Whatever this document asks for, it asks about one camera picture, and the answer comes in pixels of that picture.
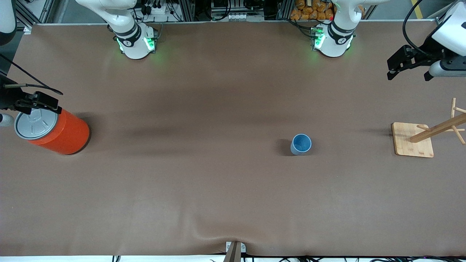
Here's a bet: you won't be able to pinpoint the light blue plastic cup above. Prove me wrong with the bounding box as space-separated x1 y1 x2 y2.
290 134 312 156

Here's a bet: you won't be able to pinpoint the grey right arm base box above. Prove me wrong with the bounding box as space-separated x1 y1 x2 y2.
145 27 159 52

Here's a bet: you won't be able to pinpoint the grey left arm base box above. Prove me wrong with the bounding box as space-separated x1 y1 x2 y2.
310 25 325 51

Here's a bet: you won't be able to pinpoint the orange canister with grey lid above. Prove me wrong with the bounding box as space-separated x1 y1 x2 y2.
14 108 90 156

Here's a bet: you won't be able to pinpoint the wooden mug tree stand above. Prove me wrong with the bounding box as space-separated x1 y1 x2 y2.
392 98 466 158

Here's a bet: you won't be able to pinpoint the orange snack bags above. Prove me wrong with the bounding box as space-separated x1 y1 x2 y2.
290 0 335 21

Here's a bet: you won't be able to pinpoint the brown table mat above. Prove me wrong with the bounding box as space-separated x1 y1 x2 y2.
0 20 466 257

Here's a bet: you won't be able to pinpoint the white power strip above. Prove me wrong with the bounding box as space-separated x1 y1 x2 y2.
146 3 171 15

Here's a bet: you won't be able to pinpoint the white terminal block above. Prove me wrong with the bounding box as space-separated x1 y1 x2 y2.
214 13 265 21

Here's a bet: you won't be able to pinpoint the aluminium frame profile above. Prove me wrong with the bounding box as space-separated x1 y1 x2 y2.
16 0 55 35
435 0 466 29

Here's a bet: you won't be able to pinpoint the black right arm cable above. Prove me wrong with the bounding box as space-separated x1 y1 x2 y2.
0 53 64 96

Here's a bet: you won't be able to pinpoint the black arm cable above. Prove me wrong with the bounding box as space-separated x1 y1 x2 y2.
0 53 64 96
402 0 437 57

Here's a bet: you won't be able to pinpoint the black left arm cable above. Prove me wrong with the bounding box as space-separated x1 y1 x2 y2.
402 0 437 57

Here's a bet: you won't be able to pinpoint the grey metal clamp bracket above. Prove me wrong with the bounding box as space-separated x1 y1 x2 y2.
223 241 246 262

